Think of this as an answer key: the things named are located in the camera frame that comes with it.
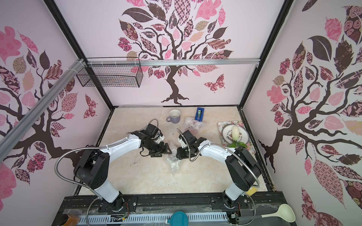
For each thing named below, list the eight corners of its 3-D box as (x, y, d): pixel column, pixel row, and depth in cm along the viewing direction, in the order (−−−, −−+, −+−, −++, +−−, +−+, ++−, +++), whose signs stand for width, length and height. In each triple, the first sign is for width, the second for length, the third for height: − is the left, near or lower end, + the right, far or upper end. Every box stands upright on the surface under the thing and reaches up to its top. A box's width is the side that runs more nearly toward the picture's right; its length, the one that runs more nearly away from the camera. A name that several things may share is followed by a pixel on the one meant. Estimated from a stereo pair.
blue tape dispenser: (193, 123, 110) (194, 118, 105) (196, 112, 118) (197, 106, 112) (201, 125, 109) (202, 119, 104) (204, 114, 117) (205, 108, 111)
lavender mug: (167, 123, 111) (166, 116, 105) (168, 116, 116) (167, 109, 110) (180, 123, 111) (180, 116, 105) (180, 116, 116) (180, 109, 110)
